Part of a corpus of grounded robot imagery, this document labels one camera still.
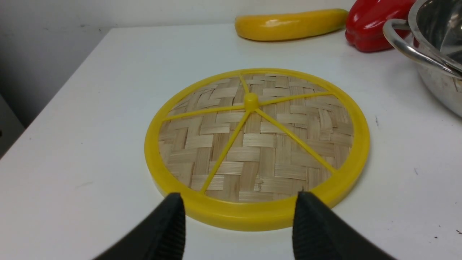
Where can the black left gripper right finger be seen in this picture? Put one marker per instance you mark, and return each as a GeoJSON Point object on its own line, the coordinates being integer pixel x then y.
{"type": "Point", "coordinates": [319, 234]}

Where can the yellow woven steamer lid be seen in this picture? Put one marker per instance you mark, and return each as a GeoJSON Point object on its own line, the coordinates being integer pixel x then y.
{"type": "Point", "coordinates": [239, 146]}

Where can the yellow toy banana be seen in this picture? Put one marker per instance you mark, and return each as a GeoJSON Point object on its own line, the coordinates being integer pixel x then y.
{"type": "Point", "coordinates": [290, 26]}

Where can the red toy bell pepper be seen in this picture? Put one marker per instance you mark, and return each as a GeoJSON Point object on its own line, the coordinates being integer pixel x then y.
{"type": "Point", "coordinates": [364, 25]}

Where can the stainless steel pot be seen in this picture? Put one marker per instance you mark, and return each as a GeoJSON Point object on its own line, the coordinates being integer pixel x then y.
{"type": "Point", "coordinates": [432, 38]}

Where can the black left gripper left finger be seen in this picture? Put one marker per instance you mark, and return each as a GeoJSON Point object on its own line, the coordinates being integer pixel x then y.
{"type": "Point", "coordinates": [160, 236]}

